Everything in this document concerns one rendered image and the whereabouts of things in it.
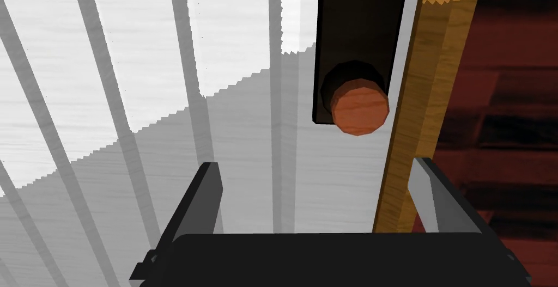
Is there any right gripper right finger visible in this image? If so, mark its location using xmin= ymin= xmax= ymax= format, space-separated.
xmin=407 ymin=157 xmax=490 ymax=236

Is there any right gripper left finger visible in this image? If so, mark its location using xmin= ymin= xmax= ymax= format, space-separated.
xmin=153 ymin=162 xmax=224 ymax=258

